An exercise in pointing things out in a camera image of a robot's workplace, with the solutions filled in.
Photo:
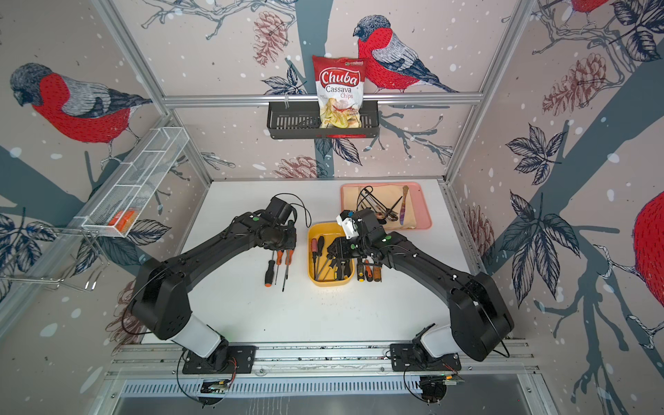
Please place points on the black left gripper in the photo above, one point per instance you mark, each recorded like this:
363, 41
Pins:
291, 244

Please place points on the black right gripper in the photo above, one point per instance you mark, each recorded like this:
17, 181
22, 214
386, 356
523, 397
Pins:
339, 245

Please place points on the large orange black screwdriver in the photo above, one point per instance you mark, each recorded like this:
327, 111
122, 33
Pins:
288, 262

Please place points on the black yellow screwdriver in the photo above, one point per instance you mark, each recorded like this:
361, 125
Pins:
360, 271

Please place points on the slim orange black screwdriver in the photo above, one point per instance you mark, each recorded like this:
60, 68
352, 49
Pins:
368, 271

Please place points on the pink handled screwdriver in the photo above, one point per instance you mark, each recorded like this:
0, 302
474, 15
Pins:
314, 256

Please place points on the large black yellow-capped screwdriver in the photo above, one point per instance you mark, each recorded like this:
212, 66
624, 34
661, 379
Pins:
320, 246

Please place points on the black orange-tipped screwdriver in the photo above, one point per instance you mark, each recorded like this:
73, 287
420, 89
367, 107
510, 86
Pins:
270, 272

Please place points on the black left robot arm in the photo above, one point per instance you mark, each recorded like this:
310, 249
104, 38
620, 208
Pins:
160, 297

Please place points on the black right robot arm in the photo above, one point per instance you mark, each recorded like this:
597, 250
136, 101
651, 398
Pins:
479, 317

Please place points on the yellow plastic storage box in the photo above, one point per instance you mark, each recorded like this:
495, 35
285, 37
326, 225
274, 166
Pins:
323, 271

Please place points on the beige cloth on tray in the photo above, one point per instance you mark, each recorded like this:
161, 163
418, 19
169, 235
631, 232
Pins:
399, 207

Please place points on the pink plastic tray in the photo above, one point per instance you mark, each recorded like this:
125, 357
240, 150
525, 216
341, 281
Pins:
420, 207

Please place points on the orange item in shelf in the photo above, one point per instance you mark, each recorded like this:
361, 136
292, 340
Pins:
123, 220

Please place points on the Chuba cassava chips bag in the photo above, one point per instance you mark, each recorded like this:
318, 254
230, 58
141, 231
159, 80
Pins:
340, 90

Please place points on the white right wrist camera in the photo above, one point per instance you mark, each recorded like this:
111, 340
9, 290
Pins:
346, 221

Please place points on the purple handled knife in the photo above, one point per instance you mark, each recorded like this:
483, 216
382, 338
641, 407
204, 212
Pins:
402, 212

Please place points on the black wire wall basket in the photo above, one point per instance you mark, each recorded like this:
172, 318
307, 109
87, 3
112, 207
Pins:
300, 120

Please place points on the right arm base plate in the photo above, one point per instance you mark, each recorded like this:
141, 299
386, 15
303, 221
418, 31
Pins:
410, 357

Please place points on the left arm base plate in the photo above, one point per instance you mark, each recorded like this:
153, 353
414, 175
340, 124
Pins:
237, 360

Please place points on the white wire mesh shelf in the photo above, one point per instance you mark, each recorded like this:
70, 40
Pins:
138, 180

